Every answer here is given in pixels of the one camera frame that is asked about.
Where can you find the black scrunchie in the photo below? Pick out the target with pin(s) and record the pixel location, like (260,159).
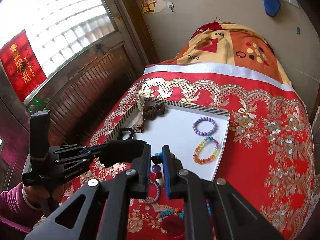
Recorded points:
(125,133)

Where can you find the striped white shallow tray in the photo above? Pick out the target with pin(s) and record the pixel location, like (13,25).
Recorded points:
(175,129)

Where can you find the magenta sleeve forearm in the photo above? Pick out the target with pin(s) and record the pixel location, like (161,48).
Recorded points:
(18,216)

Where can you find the window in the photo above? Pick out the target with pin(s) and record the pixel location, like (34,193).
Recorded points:
(58,30)

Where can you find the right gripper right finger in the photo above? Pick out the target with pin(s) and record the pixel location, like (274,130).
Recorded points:
(175,176)

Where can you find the wall sticker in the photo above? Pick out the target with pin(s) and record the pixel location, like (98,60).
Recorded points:
(155,6)

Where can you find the red floral bedspread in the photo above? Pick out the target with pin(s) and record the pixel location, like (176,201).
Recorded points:
(269,153)

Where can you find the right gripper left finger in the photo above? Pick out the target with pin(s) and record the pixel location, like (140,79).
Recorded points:
(141,164)

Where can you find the left hand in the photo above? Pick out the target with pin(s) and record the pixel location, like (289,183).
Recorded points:
(34,195)

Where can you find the orange love patterned blanket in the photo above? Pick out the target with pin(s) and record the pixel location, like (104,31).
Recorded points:
(233,44)

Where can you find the red paper window decoration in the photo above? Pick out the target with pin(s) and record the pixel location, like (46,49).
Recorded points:
(21,66)

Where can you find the brown velvet scrunchie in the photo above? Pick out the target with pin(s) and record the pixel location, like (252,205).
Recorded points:
(150,112)

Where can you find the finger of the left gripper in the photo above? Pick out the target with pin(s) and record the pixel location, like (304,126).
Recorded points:
(112,152)
(72,152)

